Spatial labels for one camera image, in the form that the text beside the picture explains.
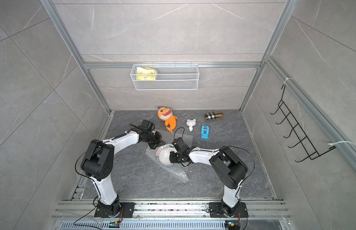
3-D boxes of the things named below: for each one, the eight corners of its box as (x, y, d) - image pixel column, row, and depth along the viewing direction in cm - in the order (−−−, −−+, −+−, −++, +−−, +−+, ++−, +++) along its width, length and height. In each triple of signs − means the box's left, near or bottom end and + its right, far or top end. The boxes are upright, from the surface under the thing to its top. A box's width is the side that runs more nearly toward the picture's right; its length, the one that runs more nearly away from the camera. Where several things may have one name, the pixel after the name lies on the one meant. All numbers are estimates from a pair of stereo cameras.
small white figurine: (186, 131, 109) (186, 127, 106) (186, 122, 115) (186, 118, 112) (196, 131, 109) (196, 127, 106) (195, 122, 115) (195, 118, 112)
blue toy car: (200, 138, 105) (201, 135, 102) (201, 127, 111) (201, 124, 108) (208, 139, 104) (208, 136, 101) (208, 128, 111) (208, 125, 108)
